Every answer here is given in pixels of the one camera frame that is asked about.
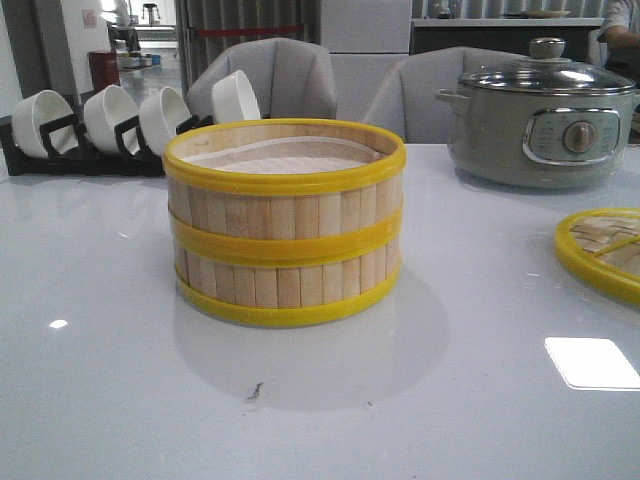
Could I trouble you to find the woven bamboo steamer lid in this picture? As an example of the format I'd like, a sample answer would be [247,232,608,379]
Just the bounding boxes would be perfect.
[554,208,639,306]

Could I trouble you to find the white liner cloth upper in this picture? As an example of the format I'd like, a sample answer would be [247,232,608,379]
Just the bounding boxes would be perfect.
[184,136,384,174]

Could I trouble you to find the bamboo steamer basket yellow rims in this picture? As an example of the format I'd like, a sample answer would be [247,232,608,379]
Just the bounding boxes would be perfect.
[175,239,401,327]

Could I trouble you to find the grey upholstered chair left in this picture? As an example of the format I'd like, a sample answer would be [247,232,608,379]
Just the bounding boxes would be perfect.
[186,38,337,119]

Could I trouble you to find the grey upholstered chair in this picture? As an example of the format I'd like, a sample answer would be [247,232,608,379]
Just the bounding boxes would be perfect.
[360,46,521,144]
[186,38,337,119]

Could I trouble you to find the grey upholstered chair right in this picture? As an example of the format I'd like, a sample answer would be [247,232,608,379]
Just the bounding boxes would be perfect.
[360,46,521,144]

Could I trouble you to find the white ceramic bowl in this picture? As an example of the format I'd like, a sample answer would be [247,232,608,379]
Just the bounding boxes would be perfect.
[211,70,261,124]
[11,90,73,159]
[139,86,193,157]
[84,85,139,154]

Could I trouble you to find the white cabinet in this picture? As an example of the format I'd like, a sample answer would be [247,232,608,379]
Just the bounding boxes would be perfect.
[319,1,412,120]

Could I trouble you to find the grey-green electric cooking pot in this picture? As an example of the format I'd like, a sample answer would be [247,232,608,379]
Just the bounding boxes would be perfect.
[435,86,639,189]

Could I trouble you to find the black dish rack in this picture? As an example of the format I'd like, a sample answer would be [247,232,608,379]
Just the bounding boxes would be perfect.
[0,113,216,178]

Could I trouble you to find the red box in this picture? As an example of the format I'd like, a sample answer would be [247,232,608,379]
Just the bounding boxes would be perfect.
[88,50,120,93]

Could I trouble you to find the dark counter cabinet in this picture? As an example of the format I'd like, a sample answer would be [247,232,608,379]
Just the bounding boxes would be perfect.
[410,18,602,60]

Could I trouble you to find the glass pot lid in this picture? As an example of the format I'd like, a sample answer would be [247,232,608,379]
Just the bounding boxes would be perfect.
[459,37,636,95]

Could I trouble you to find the seated person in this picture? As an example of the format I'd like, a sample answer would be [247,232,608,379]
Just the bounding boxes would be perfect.
[598,0,639,81]

